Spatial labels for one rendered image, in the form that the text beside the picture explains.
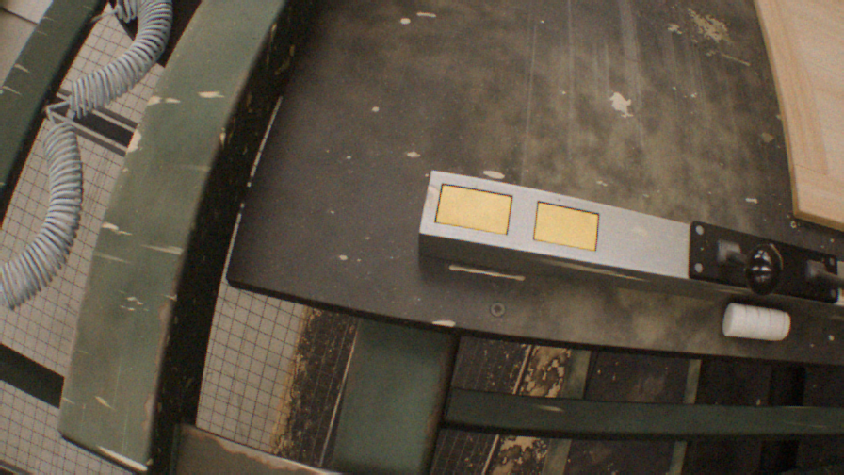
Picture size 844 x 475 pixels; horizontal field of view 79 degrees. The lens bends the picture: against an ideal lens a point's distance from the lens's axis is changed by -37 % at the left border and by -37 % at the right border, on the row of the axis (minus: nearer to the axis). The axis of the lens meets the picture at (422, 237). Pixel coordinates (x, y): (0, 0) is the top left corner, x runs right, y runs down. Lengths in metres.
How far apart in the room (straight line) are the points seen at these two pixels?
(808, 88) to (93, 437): 0.84
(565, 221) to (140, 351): 0.33
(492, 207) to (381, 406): 0.17
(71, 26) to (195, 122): 0.56
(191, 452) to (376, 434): 0.17
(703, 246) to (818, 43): 0.45
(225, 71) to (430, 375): 0.29
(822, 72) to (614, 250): 0.47
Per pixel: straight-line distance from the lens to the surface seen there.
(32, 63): 1.04
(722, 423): 0.66
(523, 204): 0.56
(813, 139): 0.77
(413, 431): 0.58
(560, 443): 1.66
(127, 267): 0.52
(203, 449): 0.52
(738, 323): 0.59
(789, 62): 0.84
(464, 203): 0.56
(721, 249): 0.57
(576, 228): 0.56
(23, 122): 0.99
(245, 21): 0.62
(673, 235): 0.58
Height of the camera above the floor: 1.93
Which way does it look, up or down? 27 degrees down
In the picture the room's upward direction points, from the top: 65 degrees counter-clockwise
